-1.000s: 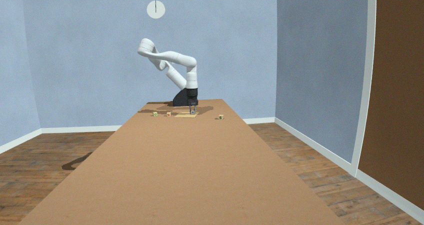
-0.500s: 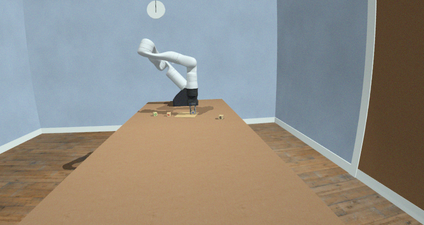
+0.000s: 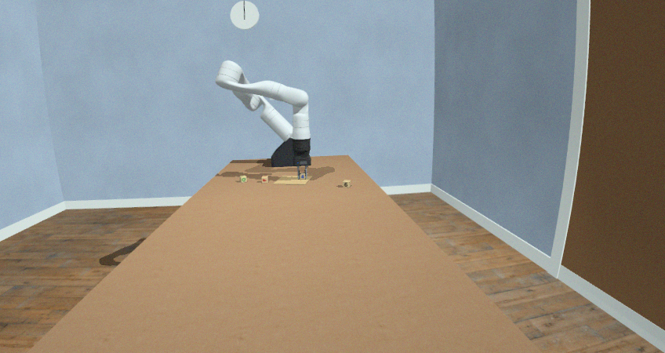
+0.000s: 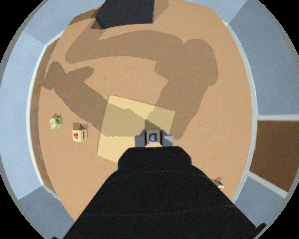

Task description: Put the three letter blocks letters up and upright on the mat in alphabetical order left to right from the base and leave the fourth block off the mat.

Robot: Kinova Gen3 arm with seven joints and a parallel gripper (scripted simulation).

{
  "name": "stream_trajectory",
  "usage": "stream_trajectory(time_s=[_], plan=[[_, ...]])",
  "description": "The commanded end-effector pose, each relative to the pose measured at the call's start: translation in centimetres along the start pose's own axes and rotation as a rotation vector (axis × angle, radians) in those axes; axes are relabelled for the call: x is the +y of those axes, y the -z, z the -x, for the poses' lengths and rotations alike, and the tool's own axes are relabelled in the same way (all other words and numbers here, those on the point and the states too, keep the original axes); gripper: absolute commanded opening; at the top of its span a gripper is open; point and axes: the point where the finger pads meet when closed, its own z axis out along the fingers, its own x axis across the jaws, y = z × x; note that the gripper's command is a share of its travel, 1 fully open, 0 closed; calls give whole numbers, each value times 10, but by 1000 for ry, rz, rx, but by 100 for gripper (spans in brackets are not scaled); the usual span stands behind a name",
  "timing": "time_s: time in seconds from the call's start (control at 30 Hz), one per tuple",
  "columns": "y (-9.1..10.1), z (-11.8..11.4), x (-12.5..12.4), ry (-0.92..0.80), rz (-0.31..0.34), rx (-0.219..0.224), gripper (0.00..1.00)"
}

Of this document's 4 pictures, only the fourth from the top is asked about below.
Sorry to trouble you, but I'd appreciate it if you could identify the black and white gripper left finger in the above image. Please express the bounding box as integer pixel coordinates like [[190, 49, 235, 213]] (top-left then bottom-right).
[[134, 130, 147, 147]]

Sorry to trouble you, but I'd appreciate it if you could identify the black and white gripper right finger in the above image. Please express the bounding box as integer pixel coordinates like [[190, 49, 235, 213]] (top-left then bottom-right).
[[160, 129, 173, 147]]

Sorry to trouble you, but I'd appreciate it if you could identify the tan flat mat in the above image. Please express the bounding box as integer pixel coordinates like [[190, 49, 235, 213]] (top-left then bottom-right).
[[97, 95, 175, 163]]

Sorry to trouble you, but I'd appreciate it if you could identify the white block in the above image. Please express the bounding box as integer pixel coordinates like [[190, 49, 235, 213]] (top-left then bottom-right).
[[146, 128, 160, 145], [213, 181, 224, 190], [72, 129, 87, 142], [50, 118, 62, 129]]

